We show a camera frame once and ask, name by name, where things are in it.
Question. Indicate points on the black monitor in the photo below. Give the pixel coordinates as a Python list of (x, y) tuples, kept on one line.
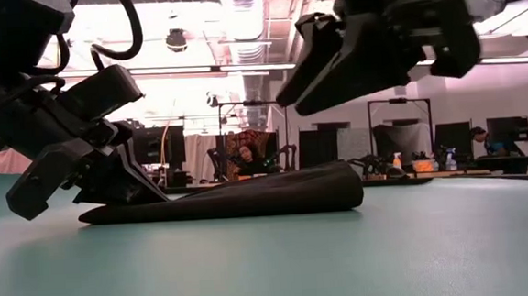
[(515, 125), (454, 138), (163, 145)]

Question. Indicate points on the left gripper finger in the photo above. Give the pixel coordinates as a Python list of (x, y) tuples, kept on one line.
[(119, 184)]

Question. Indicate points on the long black-edged table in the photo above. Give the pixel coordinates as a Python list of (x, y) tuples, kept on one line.
[(394, 181)]

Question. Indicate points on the white blue spray bottle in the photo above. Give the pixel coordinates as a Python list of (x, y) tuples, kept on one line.
[(451, 159)]

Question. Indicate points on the black metal frame stand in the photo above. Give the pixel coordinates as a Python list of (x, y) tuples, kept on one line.
[(396, 100), (243, 104)]

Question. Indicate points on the black ceiling dome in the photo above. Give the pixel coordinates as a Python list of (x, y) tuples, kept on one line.
[(176, 41)]

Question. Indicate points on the black towel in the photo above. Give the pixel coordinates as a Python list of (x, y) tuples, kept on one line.
[(248, 197)]

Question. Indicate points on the white orange spray bottle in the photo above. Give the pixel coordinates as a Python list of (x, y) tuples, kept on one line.
[(398, 162)]

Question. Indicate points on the dark desk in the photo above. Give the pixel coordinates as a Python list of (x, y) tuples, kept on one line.
[(508, 163)]

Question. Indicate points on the small ceiling dome camera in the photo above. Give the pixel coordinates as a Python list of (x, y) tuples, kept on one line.
[(212, 100)]

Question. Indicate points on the red patterned panel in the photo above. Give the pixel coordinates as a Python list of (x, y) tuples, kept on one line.
[(236, 140)]

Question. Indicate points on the black background robot arm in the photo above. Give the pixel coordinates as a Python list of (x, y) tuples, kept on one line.
[(287, 156)]

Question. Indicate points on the white curtain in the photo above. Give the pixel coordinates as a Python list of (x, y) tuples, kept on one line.
[(200, 154)]

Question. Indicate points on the person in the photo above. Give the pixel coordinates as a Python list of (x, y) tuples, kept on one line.
[(251, 162), (498, 145)]

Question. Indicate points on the silver ventilation duct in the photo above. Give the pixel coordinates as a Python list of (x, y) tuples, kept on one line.
[(246, 11)]

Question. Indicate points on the dark cabinet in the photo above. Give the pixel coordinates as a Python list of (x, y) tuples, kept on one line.
[(319, 149)]

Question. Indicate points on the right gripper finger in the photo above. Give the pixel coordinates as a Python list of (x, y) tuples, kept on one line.
[(364, 64), (317, 39)]

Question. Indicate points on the long ceiling light bar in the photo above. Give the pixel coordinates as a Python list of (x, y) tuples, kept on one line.
[(241, 68)]

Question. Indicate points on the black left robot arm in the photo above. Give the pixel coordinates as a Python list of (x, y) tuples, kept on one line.
[(1, 54)]

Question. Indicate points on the green table mat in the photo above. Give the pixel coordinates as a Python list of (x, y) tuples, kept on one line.
[(271, 267)]

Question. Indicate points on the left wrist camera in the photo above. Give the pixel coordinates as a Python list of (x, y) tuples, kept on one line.
[(100, 94)]

